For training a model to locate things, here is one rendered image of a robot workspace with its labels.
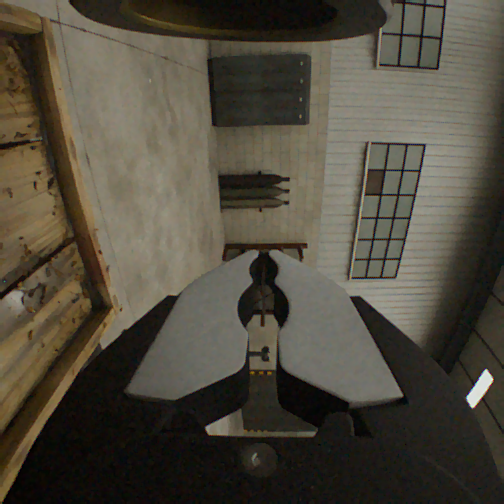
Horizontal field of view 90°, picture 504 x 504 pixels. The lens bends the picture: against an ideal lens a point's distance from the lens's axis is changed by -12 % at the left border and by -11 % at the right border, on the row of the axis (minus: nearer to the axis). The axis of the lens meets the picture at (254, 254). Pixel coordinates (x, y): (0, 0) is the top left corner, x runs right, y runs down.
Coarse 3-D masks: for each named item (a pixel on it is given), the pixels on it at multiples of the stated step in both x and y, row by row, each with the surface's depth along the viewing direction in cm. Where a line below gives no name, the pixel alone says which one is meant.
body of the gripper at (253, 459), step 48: (192, 432) 5; (336, 432) 5; (96, 480) 4; (144, 480) 4; (192, 480) 4; (240, 480) 4; (288, 480) 4; (336, 480) 4; (384, 480) 4; (432, 480) 4
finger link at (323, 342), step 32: (288, 256) 12; (288, 288) 10; (320, 288) 10; (288, 320) 8; (320, 320) 8; (352, 320) 8; (288, 352) 7; (320, 352) 7; (352, 352) 7; (288, 384) 7; (320, 384) 6; (352, 384) 6; (384, 384) 6; (320, 416) 6
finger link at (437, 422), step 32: (384, 320) 8; (384, 352) 7; (416, 352) 7; (416, 384) 6; (448, 384) 6; (352, 416) 6; (384, 416) 5; (416, 416) 5; (448, 416) 5; (416, 448) 5; (448, 448) 5; (480, 448) 5; (480, 480) 4
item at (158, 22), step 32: (96, 0) 5; (128, 0) 6; (160, 0) 7; (192, 0) 8; (224, 0) 8; (256, 0) 8; (288, 0) 8; (320, 0) 7; (352, 0) 4; (384, 0) 4; (160, 32) 8; (192, 32) 8; (224, 32) 8; (256, 32) 8; (288, 32) 8; (320, 32) 7; (352, 32) 7
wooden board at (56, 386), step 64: (0, 64) 17; (0, 128) 18; (64, 128) 23; (0, 192) 18; (64, 192) 25; (0, 256) 19; (64, 256) 26; (0, 320) 18; (64, 320) 26; (0, 384) 18; (64, 384) 22; (0, 448) 16
